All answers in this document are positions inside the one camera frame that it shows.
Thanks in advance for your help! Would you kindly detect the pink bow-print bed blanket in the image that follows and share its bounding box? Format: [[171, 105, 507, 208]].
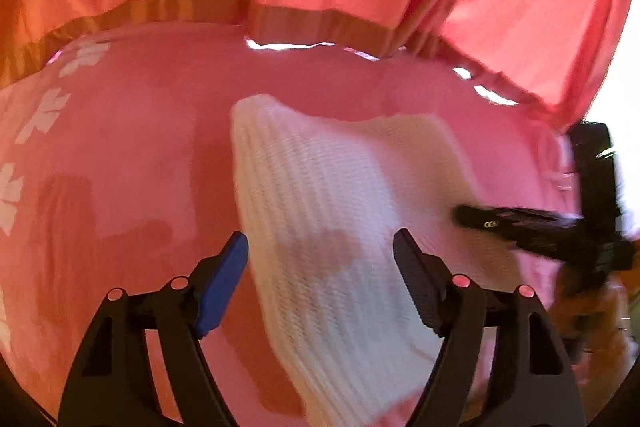
[[1, 23, 577, 426]]

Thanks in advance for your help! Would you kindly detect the white black pink knit sweater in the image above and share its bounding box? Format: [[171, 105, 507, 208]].
[[231, 95, 522, 426]]

